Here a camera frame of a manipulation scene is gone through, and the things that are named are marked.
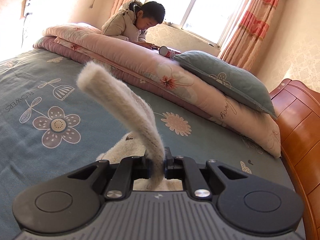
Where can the person in beige jacket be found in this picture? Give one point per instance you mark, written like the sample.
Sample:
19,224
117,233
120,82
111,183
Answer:
132,21

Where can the white red cylindrical can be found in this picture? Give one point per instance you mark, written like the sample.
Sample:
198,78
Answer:
168,52

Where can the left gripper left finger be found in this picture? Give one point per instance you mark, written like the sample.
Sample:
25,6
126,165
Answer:
127,171

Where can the grey-green pillow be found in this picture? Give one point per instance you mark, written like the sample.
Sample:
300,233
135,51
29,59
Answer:
234,82

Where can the orange wooden headboard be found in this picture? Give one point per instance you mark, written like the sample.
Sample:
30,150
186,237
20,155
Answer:
298,116

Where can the pink floral quilt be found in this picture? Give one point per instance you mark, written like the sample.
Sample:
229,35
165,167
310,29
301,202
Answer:
154,73

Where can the cream knit sweater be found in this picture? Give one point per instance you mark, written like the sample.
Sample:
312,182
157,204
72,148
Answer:
136,115

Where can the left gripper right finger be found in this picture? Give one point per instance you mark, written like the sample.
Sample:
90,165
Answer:
187,171

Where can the window with white frame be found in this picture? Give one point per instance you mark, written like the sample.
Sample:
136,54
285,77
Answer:
210,20

